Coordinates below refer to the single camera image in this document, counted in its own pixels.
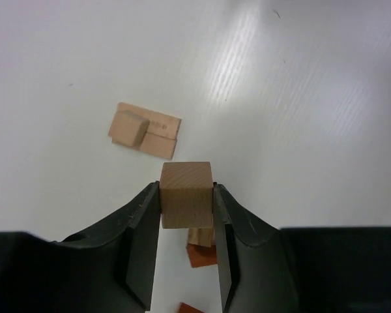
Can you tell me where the red-brown arch block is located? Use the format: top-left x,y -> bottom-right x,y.
186,244 -> 217,268

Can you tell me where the light wood numbered plank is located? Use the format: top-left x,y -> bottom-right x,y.
117,102 -> 181,140

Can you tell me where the small light wood cube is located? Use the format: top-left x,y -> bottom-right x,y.
159,162 -> 213,229

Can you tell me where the light wood plank block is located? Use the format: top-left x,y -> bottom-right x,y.
111,132 -> 177,160

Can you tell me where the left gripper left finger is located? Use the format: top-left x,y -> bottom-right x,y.
0,182 -> 160,312

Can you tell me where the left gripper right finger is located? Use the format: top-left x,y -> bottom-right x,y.
213,184 -> 391,312

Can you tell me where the red-brown triangle block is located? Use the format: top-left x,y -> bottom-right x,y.
177,303 -> 204,313

